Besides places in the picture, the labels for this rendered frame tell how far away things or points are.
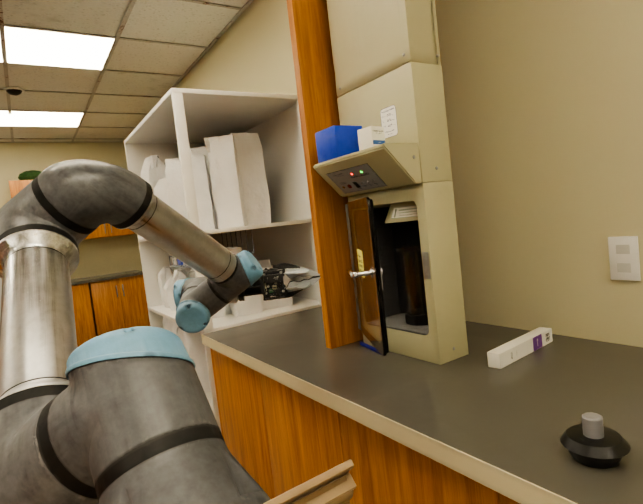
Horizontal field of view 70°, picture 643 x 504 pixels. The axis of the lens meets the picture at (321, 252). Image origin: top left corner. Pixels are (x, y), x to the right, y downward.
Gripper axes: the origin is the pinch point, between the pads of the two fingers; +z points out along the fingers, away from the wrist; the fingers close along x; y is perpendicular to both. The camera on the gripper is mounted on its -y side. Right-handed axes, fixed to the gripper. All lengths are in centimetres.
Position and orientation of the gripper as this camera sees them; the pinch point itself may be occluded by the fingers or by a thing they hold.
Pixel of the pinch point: (314, 276)
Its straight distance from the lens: 120.8
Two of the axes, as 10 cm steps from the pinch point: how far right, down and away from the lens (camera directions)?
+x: -1.1, -9.9, -0.7
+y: 1.1, 0.6, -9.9
